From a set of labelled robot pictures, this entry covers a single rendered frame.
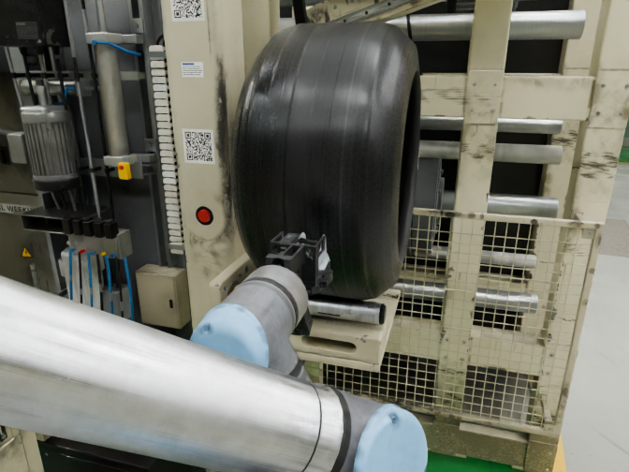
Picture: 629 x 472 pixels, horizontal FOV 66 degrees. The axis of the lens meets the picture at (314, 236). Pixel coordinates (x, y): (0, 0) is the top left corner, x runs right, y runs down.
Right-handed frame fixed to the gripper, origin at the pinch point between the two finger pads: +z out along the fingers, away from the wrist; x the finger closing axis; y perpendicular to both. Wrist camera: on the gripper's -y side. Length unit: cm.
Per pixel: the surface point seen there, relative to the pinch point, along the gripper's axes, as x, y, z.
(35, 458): 63, -53, -10
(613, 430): -94, -105, 111
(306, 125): 2.8, 22.2, 1.5
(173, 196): 41.4, 2.5, 20.7
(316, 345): 3.5, -25.6, 12.2
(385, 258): -10.9, -1.1, 5.8
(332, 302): 0.5, -15.3, 13.3
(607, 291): -124, -103, 251
